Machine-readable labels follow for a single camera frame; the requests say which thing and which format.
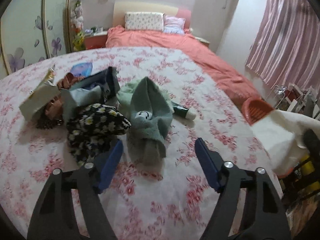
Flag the blue tissue packet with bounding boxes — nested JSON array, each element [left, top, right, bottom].
[[70, 62, 93, 77]]

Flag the pink curtain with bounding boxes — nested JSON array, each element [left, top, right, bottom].
[[245, 0, 319, 93]]

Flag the floral white pillow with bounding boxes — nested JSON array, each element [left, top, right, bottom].
[[125, 11, 164, 31]]

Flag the beige paper box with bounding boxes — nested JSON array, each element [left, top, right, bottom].
[[20, 65, 60, 121]]

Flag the black floral fabric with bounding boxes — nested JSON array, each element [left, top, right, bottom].
[[67, 103, 131, 166]]

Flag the orange plastic laundry basket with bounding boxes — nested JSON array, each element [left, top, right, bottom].
[[241, 98, 274, 126]]

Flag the cluttered shelf rack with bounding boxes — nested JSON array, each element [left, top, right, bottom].
[[285, 83, 319, 120]]

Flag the green white bottle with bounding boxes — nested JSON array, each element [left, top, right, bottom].
[[171, 101, 196, 121]]

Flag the glass sliding wardrobe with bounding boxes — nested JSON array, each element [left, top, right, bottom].
[[1, 0, 71, 74]]

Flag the green terry towel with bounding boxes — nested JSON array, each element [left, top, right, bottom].
[[117, 76, 174, 166]]

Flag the bed with coral duvet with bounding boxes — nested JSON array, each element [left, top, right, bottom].
[[105, 0, 263, 108]]

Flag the grey plastic bag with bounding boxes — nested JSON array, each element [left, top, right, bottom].
[[61, 67, 120, 123]]

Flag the yellow cushion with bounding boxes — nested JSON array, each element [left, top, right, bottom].
[[300, 154, 319, 194]]

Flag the white wire rack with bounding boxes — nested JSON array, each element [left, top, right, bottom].
[[264, 85, 287, 109]]

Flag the striped pink pillow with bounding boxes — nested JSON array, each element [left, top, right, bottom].
[[163, 15, 185, 35]]

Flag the floral pink tablecloth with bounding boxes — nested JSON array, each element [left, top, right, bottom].
[[1, 47, 281, 239]]

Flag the right nightstand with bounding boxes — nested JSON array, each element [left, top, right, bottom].
[[195, 37, 210, 48]]

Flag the pink left nightstand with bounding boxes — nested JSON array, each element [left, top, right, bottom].
[[84, 31, 107, 50]]

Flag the white cloth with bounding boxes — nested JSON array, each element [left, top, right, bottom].
[[251, 110, 319, 177]]

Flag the hanging plush toys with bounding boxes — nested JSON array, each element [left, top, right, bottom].
[[69, 0, 85, 51]]

